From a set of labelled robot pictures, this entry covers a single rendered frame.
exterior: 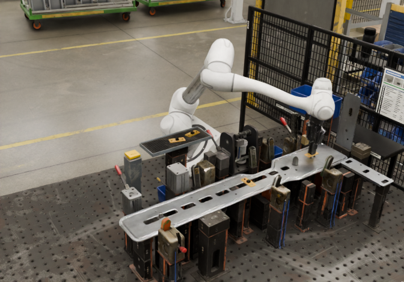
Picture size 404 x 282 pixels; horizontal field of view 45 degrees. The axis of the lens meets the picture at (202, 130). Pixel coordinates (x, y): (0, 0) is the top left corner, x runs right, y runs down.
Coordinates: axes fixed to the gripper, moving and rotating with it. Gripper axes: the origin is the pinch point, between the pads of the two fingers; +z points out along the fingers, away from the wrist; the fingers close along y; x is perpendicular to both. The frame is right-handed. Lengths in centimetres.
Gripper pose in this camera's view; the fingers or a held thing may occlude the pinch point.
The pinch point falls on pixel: (312, 148)
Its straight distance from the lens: 280.4
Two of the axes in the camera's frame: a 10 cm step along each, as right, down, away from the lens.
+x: 8.1, -2.4, 5.3
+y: 5.8, 3.9, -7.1
